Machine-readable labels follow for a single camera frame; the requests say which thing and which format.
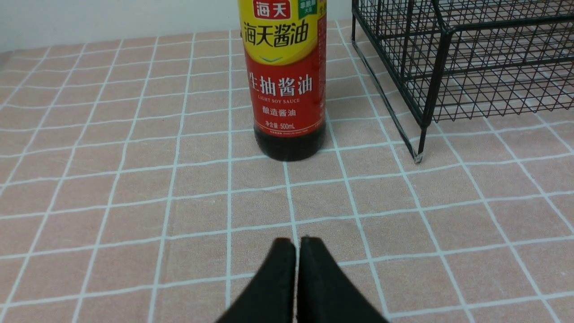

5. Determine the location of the black wire mesh shelf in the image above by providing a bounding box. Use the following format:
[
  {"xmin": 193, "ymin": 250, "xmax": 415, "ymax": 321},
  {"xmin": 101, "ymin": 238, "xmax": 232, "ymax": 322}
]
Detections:
[{"xmin": 351, "ymin": 0, "xmax": 574, "ymax": 164}]

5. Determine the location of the red label soy sauce bottle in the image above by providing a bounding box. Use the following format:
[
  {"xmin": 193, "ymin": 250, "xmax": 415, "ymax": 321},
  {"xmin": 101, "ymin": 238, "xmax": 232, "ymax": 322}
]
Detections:
[{"xmin": 238, "ymin": 0, "xmax": 327, "ymax": 162}]

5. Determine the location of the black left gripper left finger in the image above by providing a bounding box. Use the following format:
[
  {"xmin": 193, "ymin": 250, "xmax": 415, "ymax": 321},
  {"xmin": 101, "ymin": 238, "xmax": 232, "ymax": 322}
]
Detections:
[{"xmin": 217, "ymin": 238, "xmax": 296, "ymax": 323}]

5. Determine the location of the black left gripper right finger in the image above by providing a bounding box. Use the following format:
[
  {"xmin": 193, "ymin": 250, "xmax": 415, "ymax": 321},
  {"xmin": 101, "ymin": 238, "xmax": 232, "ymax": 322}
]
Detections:
[{"xmin": 297, "ymin": 236, "xmax": 387, "ymax": 323}]

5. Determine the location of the pink checkered tablecloth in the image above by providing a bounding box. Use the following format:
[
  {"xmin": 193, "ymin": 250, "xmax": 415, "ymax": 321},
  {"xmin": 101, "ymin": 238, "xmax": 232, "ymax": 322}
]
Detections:
[{"xmin": 0, "ymin": 21, "xmax": 573, "ymax": 323}]

